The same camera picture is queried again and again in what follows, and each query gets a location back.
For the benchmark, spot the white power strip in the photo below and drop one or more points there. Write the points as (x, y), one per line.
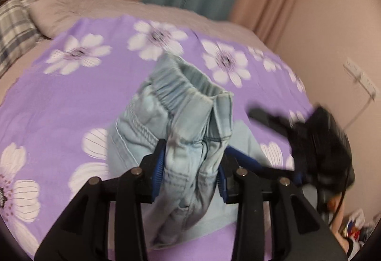
(360, 76)

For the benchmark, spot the grey plaid pillow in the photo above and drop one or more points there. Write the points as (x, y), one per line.
(15, 25)

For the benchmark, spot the pinkish grey quilt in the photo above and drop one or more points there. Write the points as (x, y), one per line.
(89, 4)

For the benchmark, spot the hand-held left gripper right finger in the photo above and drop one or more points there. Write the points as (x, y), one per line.
(222, 186)

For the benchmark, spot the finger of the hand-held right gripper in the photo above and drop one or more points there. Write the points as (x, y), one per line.
(247, 159)
(268, 121)

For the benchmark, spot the light blue strawberry pants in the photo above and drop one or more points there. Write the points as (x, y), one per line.
(184, 118)

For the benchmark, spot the purple floral blanket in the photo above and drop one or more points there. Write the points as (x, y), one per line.
(59, 94)

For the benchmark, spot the pinkish grey bed sheet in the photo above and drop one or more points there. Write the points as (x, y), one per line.
(32, 55)

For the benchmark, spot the colourful packet pile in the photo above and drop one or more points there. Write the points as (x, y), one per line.
(357, 228)

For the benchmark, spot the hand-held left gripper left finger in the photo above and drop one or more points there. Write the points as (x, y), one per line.
(157, 171)

